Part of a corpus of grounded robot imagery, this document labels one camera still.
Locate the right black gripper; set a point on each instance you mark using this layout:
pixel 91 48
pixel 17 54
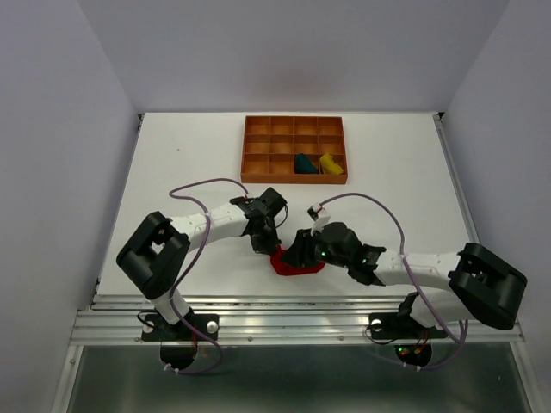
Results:
pixel 300 249

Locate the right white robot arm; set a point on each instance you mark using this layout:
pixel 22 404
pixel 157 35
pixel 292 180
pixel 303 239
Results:
pixel 471 284

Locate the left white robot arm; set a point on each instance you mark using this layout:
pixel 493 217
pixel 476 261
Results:
pixel 153 256

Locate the orange compartment tray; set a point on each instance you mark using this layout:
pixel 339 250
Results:
pixel 271 141

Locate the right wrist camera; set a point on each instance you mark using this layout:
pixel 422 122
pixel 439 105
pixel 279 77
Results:
pixel 320 217

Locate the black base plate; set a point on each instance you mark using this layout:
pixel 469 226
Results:
pixel 386 326
pixel 156 329

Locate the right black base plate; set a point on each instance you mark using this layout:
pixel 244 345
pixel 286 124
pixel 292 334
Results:
pixel 386 326

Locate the teal sock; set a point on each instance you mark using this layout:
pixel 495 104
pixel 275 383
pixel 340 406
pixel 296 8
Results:
pixel 304 166

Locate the yellow bear sock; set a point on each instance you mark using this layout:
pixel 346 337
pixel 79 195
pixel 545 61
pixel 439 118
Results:
pixel 329 166

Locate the red sock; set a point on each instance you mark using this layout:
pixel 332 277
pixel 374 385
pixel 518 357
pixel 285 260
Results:
pixel 284 269

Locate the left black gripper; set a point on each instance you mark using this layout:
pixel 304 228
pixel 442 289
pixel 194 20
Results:
pixel 268 245

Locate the aluminium mounting rail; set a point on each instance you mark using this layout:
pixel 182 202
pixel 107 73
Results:
pixel 253 320

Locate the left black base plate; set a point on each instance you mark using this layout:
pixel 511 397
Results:
pixel 156 329

